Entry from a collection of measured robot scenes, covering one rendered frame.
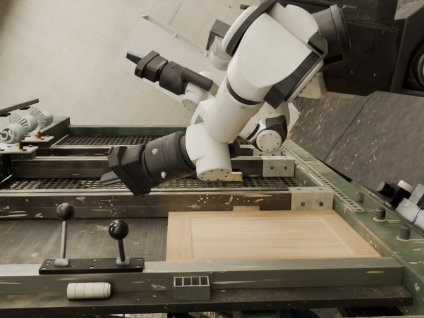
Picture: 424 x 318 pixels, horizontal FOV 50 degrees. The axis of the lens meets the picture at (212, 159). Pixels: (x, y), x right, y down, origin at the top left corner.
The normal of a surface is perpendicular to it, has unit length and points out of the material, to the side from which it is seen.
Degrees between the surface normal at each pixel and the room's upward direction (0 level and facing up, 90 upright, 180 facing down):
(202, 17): 90
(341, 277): 90
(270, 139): 90
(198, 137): 47
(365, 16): 91
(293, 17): 74
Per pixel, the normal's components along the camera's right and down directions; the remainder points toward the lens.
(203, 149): -0.47, -0.28
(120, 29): 0.00, 0.34
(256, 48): -0.23, 0.18
